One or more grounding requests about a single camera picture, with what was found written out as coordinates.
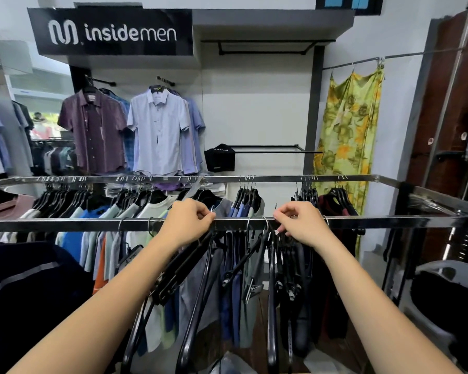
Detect person's right hand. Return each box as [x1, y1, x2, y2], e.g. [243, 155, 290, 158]
[272, 201, 338, 251]

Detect black bag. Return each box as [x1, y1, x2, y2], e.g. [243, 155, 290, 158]
[410, 281, 468, 336]

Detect thin black clothes hanger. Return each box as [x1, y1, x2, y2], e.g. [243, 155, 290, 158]
[175, 206, 219, 374]

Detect brown wooden door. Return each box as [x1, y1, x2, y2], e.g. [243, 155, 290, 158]
[406, 11, 468, 265]

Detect black ceiling-mounted rail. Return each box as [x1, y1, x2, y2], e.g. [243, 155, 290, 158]
[201, 39, 336, 56]

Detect blue checked shirt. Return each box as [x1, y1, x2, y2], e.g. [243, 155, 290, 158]
[101, 89, 135, 172]

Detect person's left forearm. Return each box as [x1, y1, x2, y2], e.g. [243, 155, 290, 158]
[8, 235, 174, 374]

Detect person's right forearm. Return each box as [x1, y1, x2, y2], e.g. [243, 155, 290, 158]
[318, 234, 464, 374]

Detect black shop sign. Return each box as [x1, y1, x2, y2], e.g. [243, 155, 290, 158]
[27, 8, 194, 57]

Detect dark framed window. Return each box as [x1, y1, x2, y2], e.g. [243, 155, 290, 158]
[316, 0, 384, 16]

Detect chrome clothes rack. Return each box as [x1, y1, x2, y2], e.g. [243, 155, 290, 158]
[0, 174, 468, 308]

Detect row of grey-blue wall shirts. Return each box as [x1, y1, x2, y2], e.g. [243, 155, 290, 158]
[0, 98, 35, 175]

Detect row of black hangers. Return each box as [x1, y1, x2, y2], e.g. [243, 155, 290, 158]
[33, 176, 180, 219]

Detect maroon short-sleeve shirt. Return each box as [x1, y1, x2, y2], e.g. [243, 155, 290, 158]
[57, 89, 128, 175]

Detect pale blue short-sleeve shirt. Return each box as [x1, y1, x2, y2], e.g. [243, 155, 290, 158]
[127, 88, 192, 176]

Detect black hanger with long neck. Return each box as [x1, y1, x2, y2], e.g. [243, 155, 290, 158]
[266, 204, 281, 374]

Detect periwinkle short-sleeve shirt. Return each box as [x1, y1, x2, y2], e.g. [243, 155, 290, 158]
[179, 98, 206, 175]

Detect mauve t-shirt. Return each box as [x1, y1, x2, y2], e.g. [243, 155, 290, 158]
[0, 193, 36, 221]

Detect navy garment with grey stripe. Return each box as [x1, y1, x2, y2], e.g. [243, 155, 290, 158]
[0, 241, 97, 374]

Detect thin metal hanging rod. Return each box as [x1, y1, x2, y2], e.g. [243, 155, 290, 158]
[322, 46, 465, 71]

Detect group of dark garments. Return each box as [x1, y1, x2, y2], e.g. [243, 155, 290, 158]
[277, 187, 365, 357]

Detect yellow floral dress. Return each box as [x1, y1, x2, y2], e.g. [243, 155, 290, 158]
[313, 65, 385, 258]

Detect black wall post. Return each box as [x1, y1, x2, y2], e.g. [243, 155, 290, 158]
[303, 44, 325, 176]

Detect white plastic chair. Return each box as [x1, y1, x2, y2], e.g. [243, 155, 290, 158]
[397, 260, 468, 360]

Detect black wall rail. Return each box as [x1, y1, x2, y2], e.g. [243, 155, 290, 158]
[229, 144, 323, 155]

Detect black cap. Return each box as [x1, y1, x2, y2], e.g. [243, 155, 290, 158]
[204, 143, 236, 173]

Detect distant rack of clothes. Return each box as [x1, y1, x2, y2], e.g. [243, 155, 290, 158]
[30, 139, 79, 176]

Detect thick black clip hanger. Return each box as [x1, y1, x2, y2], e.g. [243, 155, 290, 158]
[151, 231, 219, 306]

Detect clear plastic bag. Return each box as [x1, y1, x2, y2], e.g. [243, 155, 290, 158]
[210, 351, 258, 374]

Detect person's left hand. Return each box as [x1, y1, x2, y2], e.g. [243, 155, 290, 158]
[157, 198, 217, 251]

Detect row of pastel t-shirts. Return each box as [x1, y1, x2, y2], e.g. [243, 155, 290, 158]
[0, 196, 180, 355]

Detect white plastic bag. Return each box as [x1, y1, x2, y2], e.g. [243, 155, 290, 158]
[303, 348, 356, 374]

